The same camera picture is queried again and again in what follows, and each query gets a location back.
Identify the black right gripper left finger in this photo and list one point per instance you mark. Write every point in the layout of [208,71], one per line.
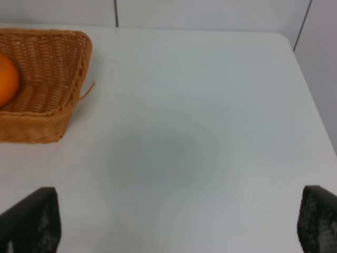
[33,224]

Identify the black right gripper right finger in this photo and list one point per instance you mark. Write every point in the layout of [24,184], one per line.
[316,226]

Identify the orange with stem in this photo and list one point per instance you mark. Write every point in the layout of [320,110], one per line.
[9,80]

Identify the orange wicker basket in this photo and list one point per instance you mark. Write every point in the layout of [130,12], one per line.
[52,67]

